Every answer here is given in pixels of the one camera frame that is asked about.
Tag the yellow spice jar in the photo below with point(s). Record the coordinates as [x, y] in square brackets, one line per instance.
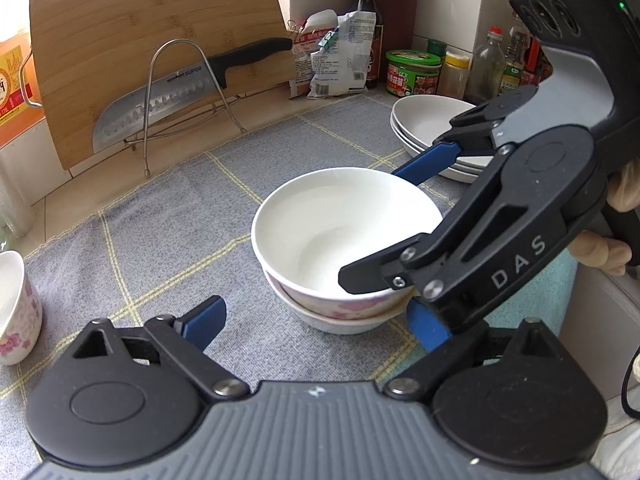
[456, 77]

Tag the person's right hand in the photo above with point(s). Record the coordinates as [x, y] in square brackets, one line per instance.
[600, 252]

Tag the green lid sauce jar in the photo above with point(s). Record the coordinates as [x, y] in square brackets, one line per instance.
[412, 77]

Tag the dark bottle green label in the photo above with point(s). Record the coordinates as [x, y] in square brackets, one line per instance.
[515, 60]

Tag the red label bottle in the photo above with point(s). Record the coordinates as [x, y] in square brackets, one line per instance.
[537, 65]

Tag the bamboo cutting board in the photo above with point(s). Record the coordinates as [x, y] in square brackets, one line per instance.
[125, 20]

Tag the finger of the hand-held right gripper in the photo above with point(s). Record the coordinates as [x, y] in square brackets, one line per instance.
[425, 160]
[370, 272]

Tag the white and green snack packet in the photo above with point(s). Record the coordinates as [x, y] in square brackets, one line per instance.
[340, 60]

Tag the person's white jacket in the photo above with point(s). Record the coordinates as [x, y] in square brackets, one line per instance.
[620, 445]

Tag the dark red knife block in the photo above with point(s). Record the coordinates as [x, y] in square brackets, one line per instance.
[397, 15]

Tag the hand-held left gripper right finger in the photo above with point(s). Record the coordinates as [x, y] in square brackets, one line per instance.
[430, 330]

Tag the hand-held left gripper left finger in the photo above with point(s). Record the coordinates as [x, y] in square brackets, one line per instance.
[205, 322]

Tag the red and white snack packet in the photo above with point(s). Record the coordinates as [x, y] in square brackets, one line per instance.
[300, 65]

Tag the stack of clear plastic cups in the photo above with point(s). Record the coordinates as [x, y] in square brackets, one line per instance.
[15, 195]

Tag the orange cooking wine bottle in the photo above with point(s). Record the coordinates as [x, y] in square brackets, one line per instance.
[15, 90]

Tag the white bowl pink flowers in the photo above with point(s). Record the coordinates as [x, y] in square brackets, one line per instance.
[340, 324]
[325, 225]
[17, 310]

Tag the clear glass bottle red cap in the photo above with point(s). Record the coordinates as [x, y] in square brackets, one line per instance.
[487, 67]

